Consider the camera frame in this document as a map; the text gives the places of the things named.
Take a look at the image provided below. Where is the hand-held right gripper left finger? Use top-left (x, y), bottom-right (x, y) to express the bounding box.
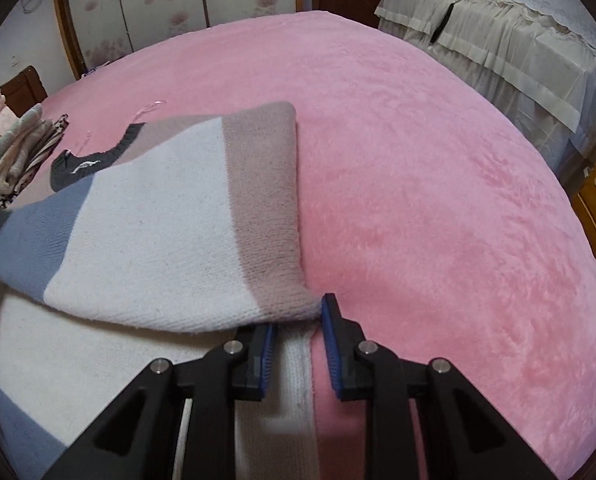
top-left (40, 322), bottom-right (279, 480)

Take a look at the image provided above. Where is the black strap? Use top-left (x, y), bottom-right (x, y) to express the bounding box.
top-left (430, 2), bottom-right (456, 45)

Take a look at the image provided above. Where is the bed with beige cover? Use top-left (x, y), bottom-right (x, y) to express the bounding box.
top-left (374, 0), bottom-right (596, 196)

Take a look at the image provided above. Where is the pile of folded clothes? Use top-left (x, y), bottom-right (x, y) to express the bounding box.
top-left (0, 80), bottom-right (71, 226)

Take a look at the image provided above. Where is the dark grey garment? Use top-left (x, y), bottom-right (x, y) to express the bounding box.
top-left (49, 122), bottom-right (149, 192)

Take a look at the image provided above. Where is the pink fleece blanket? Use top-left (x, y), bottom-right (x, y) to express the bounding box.
top-left (0, 10), bottom-right (596, 480)

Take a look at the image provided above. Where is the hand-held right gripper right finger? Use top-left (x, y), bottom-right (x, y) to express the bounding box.
top-left (320, 293), bottom-right (559, 480)

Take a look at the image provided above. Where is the floral wardrobe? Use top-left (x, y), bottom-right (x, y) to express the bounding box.
top-left (53, 0), bottom-right (299, 78)

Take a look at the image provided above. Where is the striped knit sweater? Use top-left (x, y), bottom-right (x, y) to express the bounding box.
top-left (0, 101), bottom-right (324, 480)

